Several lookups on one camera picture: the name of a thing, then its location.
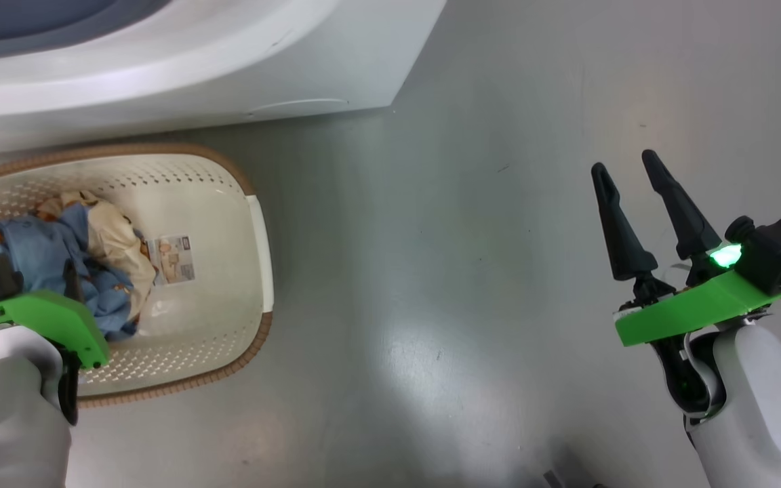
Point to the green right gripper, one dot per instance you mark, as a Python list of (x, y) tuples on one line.
[(689, 312)]

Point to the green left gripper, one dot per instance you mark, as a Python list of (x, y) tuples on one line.
[(58, 312)]

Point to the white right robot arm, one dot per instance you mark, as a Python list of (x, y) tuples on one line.
[(770, 420)]

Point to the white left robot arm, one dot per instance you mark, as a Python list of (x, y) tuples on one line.
[(4, 420)]

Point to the grey rubber door seal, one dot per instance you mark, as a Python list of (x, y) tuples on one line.
[(38, 27)]

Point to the white front-load washing machine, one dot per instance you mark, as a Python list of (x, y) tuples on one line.
[(228, 68)]

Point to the paper product label sticker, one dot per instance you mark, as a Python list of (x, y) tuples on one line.
[(172, 259)]

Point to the cream basket with brown rim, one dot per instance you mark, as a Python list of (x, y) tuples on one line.
[(214, 271)]

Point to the round white filter cover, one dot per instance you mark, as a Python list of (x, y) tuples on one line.
[(299, 107)]

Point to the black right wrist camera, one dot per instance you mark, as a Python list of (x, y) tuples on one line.
[(780, 254)]

